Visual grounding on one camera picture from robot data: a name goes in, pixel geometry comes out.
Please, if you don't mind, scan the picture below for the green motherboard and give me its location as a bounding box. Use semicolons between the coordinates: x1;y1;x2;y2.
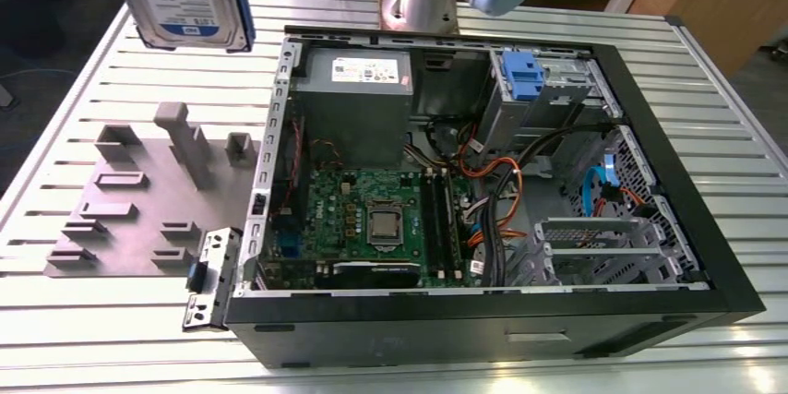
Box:
261;167;488;289

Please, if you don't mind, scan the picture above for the grey optical drive cage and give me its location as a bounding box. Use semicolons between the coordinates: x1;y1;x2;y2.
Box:
479;47;620;155

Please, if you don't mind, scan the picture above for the black graphics card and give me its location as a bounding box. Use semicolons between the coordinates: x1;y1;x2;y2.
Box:
313;259;427;289

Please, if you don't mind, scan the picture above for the grey power supply unit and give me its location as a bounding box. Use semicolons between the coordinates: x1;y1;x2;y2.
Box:
288;45;417;169

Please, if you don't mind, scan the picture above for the orange power wire black plug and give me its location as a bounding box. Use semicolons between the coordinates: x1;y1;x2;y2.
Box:
601;184;659;219

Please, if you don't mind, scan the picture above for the grey parts rack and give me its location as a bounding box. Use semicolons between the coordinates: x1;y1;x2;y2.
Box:
45;101;265;280

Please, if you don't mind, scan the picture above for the black PC case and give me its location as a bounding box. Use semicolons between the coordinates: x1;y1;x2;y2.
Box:
224;24;768;370

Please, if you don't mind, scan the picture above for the red orange yellow wire bundle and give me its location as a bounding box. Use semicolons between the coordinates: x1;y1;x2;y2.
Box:
459;156;531;252

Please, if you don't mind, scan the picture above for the blue drive latch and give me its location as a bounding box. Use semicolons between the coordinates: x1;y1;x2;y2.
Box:
501;50;547;102

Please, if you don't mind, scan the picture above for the blue data wire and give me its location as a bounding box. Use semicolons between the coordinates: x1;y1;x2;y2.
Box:
580;152;620;219

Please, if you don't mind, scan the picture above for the black case fan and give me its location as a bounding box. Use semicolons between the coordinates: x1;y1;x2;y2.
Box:
275;102;309;220

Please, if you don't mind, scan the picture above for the silver CPU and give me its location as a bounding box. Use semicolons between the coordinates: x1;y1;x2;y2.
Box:
371;212;400;243

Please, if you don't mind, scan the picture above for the CPU socket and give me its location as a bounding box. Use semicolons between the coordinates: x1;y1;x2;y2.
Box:
363;198;411;255

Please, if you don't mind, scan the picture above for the black cable bundle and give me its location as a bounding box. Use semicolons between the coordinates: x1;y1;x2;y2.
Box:
479;124;611;284

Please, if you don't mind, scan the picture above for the silver disk bay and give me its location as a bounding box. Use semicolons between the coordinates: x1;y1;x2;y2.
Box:
532;216;709;287

